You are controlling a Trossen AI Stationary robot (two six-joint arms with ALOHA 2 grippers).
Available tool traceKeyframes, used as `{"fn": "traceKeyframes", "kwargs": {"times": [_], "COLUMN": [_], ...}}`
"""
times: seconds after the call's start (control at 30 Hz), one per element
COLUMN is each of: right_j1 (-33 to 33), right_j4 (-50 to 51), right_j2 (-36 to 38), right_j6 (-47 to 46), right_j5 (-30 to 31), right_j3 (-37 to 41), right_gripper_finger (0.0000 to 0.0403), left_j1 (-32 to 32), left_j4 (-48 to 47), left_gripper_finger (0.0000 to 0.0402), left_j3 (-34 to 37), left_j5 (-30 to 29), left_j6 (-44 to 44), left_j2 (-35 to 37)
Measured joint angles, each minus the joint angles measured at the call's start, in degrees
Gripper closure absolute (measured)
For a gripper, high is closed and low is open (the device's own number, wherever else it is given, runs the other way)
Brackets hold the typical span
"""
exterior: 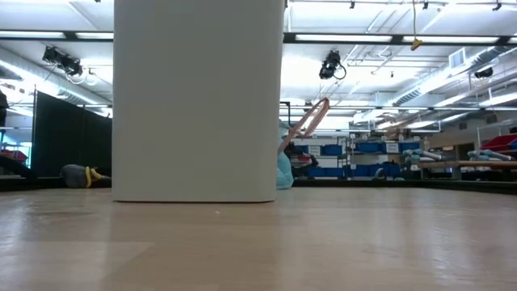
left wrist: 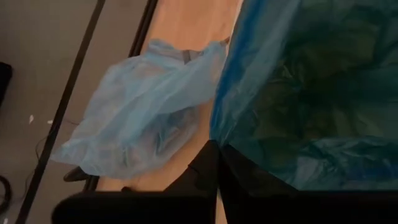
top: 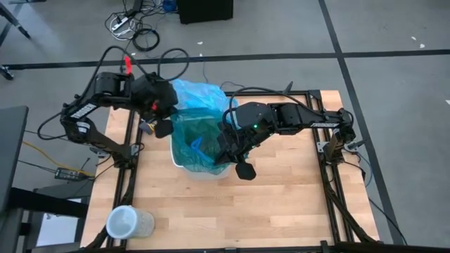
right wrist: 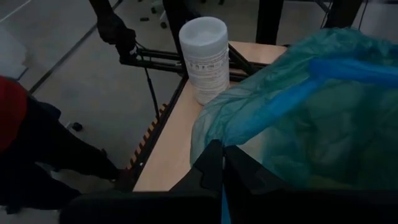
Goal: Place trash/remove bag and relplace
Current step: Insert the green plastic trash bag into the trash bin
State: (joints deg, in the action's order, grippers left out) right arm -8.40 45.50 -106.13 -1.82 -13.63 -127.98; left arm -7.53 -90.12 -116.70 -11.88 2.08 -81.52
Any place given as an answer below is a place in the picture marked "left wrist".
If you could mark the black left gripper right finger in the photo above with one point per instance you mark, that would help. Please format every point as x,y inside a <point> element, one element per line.
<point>280,205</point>

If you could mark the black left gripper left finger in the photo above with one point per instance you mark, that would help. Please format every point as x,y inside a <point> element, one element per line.
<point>186,205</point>

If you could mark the light blue trash bag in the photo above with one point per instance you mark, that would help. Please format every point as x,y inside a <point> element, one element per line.
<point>136,118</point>

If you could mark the teal green trash bag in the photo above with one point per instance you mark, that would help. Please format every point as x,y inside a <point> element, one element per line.
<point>311,93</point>

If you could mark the black aluminium table frame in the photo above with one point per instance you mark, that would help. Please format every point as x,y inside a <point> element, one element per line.
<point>144,25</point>

